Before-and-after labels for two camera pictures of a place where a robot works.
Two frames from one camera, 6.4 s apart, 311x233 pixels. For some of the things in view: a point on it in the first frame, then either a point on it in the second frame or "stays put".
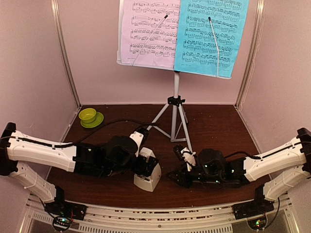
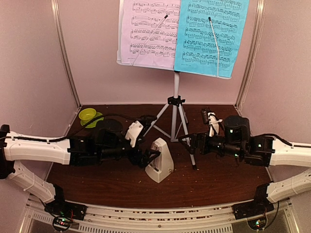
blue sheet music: x=196 y=50 stays put
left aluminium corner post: x=55 y=6 stays put
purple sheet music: x=140 y=19 stays put
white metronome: x=150 y=183 -> x=163 y=166
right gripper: x=183 y=175 -> x=201 y=137
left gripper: x=139 y=169 -> x=142 y=162
